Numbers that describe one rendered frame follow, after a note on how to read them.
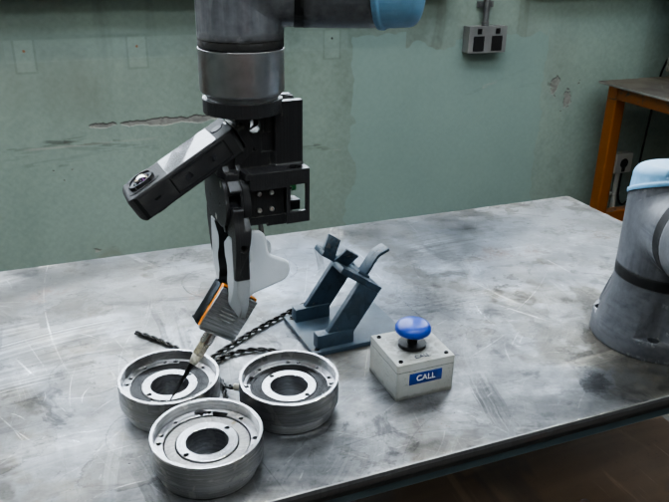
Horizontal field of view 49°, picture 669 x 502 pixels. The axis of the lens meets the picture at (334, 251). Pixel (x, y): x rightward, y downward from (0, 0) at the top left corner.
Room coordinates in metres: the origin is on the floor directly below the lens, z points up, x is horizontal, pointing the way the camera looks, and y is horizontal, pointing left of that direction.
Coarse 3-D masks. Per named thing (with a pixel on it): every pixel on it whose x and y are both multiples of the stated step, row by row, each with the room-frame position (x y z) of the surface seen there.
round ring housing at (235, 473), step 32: (160, 416) 0.57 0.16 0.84; (192, 416) 0.59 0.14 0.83; (224, 416) 0.60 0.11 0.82; (256, 416) 0.58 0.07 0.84; (160, 448) 0.54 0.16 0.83; (192, 448) 0.56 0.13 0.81; (224, 448) 0.54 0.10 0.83; (256, 448) 0.53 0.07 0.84; (192, 480) 0.50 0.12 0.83; (224, 480) 0.51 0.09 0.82
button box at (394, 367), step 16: (384, 336) 0.73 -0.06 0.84; (432, 336) 0.73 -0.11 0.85; (384, 352) 0.69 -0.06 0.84; (400, 352) 0.69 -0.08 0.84; (416, 352) 0.69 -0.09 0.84; (432, 352) 0.69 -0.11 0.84; (448, 352) 0.69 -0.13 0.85; (384, 368) 0.69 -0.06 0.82; (400, 368) 0.66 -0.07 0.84; (416, 368) 0.67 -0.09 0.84; (432, 368) 0.68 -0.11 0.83; (448, 368) 0.69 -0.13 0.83; (384, 384) 0.69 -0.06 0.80; (400, 384) 0.66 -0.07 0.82; (416, 384) 0.67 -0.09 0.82; (432, 384) 0.68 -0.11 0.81; (448, 384) 0.69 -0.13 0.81
